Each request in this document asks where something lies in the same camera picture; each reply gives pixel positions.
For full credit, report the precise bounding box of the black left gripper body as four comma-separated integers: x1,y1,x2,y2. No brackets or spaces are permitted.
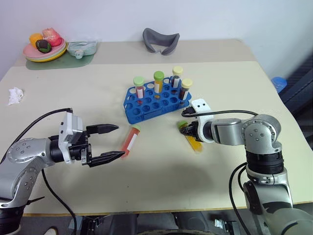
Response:
68,131,93,167

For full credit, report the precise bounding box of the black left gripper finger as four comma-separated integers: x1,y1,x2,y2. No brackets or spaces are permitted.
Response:
86,123,120,136
89,150,127,168

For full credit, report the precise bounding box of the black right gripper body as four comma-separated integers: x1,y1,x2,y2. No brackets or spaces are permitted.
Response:
188,119,202,142

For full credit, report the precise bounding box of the yellow test tube green cap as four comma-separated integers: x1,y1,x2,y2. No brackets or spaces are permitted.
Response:
178,120,204,153

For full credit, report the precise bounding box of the red-orange test tube green cap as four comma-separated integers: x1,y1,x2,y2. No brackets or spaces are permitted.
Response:
119,124,141,160

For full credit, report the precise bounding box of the blue test tube rack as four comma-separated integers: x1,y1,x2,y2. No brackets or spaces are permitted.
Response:
123,76,192,125

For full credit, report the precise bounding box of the dark test tube yellow cap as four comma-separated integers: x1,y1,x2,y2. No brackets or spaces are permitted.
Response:
171,66,184,95

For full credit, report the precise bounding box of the red test tube green cap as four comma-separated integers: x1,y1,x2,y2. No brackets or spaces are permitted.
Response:
133,76,145,105

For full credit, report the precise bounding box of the orange test tube green cap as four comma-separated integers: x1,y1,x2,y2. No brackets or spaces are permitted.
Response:
153,70,165,100

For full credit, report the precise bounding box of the dark red tube yellow cap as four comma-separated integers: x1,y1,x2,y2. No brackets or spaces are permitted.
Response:
179,78,194,106

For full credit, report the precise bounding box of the green placemat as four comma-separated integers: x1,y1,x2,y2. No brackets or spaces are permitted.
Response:
25,40,99,71

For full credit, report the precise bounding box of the pale green crumpled bag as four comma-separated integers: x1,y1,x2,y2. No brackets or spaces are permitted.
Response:
67,40,99,59

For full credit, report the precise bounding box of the white shoe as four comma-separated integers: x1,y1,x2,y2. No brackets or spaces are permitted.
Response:
40,226,59,235

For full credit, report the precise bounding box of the yellow plate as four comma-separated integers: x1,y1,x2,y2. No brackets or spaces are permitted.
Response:
26,47,68,63

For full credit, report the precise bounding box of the light green plate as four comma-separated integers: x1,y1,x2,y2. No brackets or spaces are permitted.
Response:
25,44,67,61

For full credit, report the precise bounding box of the crumpled white tissue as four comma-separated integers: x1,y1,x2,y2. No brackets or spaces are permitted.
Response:
7,87,25,106

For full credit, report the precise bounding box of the grey curved cushion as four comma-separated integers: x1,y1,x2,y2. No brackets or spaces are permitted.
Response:
142,27,181,56

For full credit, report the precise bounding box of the blue plastic bottle cap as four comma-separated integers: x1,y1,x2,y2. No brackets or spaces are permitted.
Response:
271,76,288,94

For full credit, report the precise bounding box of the brown and green toy food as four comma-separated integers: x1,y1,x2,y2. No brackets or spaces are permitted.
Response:
35,39,52,53

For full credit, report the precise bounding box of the pink toy peach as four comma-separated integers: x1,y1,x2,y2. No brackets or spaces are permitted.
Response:
42,27,61,47

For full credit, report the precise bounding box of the stack of colourful plates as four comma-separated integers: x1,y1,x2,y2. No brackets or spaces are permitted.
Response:
22,37,67,59

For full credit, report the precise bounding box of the black chair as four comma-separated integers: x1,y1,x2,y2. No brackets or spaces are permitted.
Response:
278,51,313,139

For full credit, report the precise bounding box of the orange toy fruit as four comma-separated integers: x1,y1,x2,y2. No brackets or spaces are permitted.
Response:
29,33,44,47

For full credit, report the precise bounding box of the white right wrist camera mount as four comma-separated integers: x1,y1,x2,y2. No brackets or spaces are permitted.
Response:
190,98,214,144

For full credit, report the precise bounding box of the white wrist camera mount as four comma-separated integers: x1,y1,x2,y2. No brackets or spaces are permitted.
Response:
190,98,214,144
58,112,84,164

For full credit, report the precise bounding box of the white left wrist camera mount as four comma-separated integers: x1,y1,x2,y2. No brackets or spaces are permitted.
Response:
58,112,84,164

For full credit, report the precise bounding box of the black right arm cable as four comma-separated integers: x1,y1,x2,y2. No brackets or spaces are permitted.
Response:
181,107,259,235

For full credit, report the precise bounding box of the silver metal bracket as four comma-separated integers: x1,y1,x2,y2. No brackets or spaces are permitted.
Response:
214,218,236,230

